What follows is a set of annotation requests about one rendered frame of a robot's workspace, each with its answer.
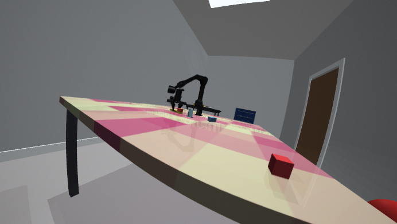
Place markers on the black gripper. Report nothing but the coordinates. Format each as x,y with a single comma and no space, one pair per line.
177,98

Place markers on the red cube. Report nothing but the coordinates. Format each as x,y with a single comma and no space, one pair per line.
280,166

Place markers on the yellow bar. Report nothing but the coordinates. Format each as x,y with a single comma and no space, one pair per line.
179,110

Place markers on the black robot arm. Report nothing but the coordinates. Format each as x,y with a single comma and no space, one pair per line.
199,102

